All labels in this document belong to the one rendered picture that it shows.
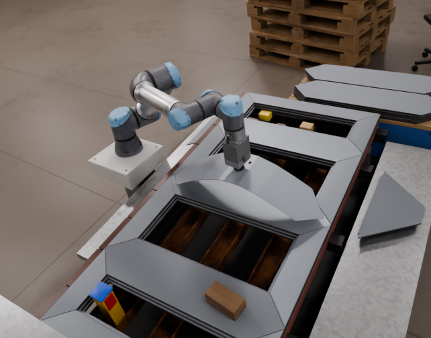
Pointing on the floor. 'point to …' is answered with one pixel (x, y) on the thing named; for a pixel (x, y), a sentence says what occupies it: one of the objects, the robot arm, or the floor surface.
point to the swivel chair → (427, 47)
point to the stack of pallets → (319, 31)
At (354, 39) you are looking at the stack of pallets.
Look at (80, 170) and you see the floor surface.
